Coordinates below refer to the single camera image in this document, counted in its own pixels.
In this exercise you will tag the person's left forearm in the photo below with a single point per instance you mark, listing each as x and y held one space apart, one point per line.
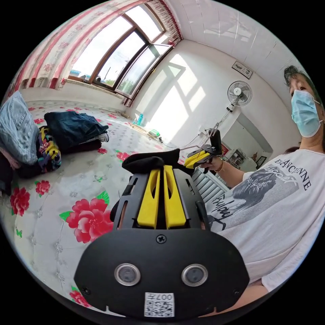
254 289

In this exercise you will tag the person's right hand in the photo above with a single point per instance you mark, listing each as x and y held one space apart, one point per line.
217 163

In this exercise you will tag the white radiator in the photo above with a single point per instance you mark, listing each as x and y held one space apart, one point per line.
210 185

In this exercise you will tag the pile of clothes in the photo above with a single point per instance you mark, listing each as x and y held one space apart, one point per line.
73 127

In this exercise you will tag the person's right forearm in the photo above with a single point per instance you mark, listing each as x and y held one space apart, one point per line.
232 174

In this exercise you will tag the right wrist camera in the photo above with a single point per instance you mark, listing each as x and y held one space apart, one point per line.
217 141

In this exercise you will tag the white shelf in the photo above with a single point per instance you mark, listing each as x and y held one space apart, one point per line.
240 158

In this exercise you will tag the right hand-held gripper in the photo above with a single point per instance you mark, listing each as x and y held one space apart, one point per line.
207 152

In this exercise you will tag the brown framed window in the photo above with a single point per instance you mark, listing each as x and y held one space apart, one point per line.
116 58

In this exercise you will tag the black short sleeve shirt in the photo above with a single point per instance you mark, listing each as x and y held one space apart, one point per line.
144 162

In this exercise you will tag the person's body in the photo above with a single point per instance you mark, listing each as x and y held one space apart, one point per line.
266 215

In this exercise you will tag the white wall fan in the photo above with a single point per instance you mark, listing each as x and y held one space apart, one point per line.
239 92

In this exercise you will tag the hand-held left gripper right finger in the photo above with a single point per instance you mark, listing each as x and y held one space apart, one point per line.
174 203

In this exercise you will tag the red and white floral curtain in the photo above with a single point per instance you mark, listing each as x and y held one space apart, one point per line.
55 50

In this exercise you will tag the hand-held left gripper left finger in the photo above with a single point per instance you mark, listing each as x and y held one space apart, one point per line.
149 203

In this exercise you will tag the framed wall picture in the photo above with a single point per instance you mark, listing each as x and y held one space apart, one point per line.
242 69

